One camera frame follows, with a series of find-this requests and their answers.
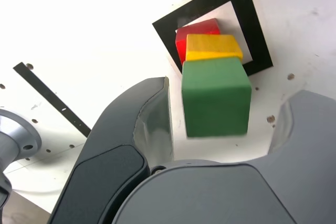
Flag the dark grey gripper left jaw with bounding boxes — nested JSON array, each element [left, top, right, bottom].
[[47, 77, 175, 224]]

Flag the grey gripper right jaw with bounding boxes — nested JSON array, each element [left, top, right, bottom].
[[111, 90, 336, 224]]

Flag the green cube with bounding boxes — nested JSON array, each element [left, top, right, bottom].
[[181, 57, 252, 138]]

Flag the yellow cube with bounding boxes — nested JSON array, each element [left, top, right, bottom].
[[185, 34, 244, 62]]

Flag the red cube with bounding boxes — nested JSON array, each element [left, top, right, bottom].
[[175, 18, 221, 65]]

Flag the black tape square outline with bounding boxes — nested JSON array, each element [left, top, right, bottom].
[[152, 0, 274, 77]]

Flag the black tape strip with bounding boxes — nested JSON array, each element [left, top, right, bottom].
[[13, 62, 92, 138]]

